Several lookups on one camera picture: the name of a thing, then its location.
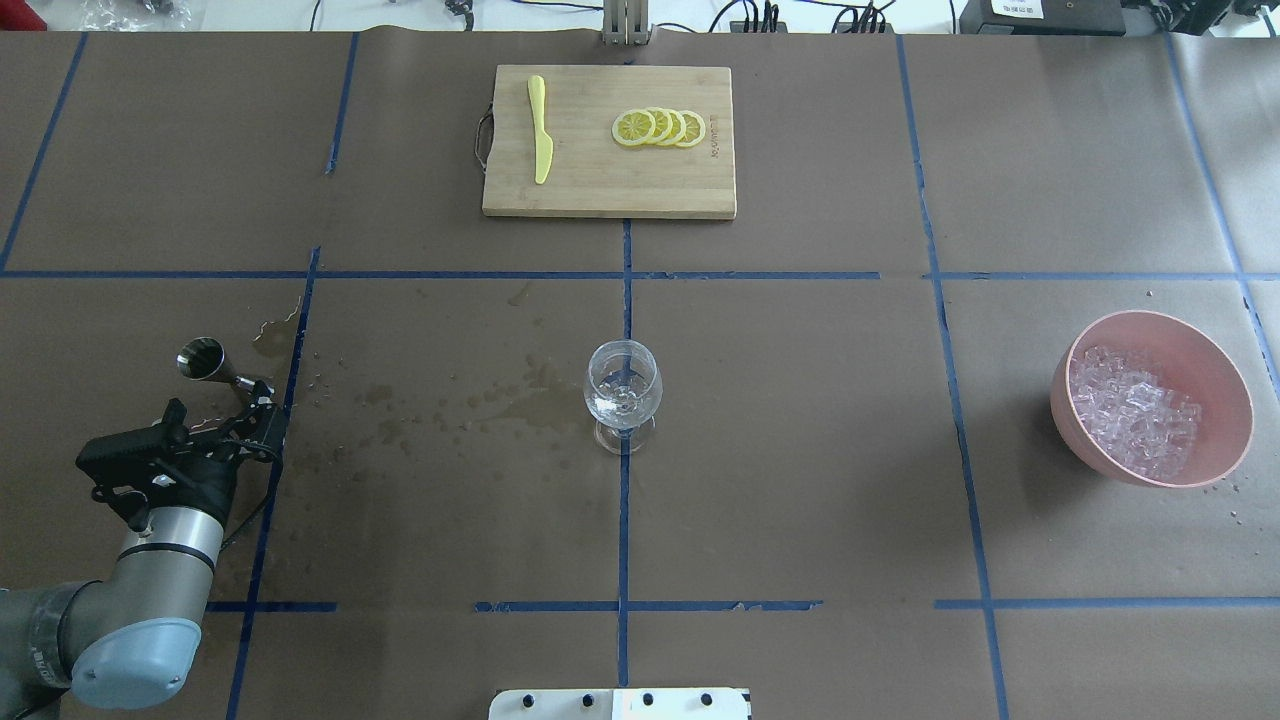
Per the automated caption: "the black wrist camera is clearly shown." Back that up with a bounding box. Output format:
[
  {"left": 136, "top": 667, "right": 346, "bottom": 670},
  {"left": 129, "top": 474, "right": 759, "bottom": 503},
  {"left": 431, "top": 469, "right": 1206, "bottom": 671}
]
[{"left": 76, "top": 398, "right": 189, "bottom": 503}]

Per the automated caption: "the black power strip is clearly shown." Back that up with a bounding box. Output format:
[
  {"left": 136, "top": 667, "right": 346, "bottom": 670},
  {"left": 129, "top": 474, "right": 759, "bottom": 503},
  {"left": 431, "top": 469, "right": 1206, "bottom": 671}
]
[{"left": 717, "top": 1, "right": 788, "bottom": 35}]

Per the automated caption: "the clear plastic bag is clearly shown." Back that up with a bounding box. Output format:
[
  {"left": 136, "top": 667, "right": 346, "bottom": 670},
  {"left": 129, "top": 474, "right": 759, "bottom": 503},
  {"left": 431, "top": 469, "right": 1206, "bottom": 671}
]
[{"left": 79, "top": 1, "right": 198, "bottom": 32}]

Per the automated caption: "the steel double jigger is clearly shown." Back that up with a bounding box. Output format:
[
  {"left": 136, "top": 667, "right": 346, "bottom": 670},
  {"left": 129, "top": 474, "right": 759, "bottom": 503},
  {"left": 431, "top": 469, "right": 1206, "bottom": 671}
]
[{"left": 175, "top": 337, "right": 275, "bottom": 398}]

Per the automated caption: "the aluminium frame post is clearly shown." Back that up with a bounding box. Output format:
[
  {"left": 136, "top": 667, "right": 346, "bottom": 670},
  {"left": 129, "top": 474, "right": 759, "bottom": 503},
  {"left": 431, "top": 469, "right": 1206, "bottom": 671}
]
[{"left": 602, "top": 0, "right": 653, "bottom": 47}]

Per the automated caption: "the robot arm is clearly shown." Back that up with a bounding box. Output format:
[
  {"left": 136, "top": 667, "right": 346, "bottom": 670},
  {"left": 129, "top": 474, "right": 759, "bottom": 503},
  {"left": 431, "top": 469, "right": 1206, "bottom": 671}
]
[{"left": 3, "top": 386, "right": 288, "bottom": 719}]

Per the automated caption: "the black device box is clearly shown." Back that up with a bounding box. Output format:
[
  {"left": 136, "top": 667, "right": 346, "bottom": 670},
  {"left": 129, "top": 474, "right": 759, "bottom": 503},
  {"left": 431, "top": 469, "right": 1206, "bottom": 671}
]
[{"left": 957, "top": 1, "right": 1126, "bottom": 37}]

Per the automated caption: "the yellow plastic knife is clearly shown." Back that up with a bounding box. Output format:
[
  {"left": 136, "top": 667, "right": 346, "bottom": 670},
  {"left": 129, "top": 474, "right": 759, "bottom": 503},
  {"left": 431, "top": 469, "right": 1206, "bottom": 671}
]
[{"left": 527, "top": 74, "right": 556, "bottom": 184}]

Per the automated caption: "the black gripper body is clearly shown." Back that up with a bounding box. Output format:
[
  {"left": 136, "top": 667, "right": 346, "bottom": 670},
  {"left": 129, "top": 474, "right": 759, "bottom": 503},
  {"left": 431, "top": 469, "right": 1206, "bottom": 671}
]
[{"left": 128, "top": 443, "right": 243, "bottom": 527}]

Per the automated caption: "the bamboo cutting board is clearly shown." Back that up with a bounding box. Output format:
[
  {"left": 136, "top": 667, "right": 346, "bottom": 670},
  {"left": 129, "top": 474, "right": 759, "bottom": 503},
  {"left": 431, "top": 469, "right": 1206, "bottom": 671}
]
[{"left": 483, "top": 64, "right": 739, "bottom": 220}]

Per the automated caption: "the clear wine glass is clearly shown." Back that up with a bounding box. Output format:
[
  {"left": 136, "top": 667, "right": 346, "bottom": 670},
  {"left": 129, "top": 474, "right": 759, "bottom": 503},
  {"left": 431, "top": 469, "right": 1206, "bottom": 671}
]
[{"left": 582, "top": 340, "right": 664, "bottom": 456}]

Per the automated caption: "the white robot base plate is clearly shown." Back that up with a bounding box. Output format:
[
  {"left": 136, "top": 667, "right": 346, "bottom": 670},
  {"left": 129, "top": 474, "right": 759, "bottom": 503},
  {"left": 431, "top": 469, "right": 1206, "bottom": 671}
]
[{"left": 488, "top": 687, "right": 753, "bottom": 719}]

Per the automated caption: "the pink bowl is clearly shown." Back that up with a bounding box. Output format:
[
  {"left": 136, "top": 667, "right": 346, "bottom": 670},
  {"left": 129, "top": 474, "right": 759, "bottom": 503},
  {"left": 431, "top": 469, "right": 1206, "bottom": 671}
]
[{"left": 1048, "top": 310, "right": 1254, "bottom": 489}]

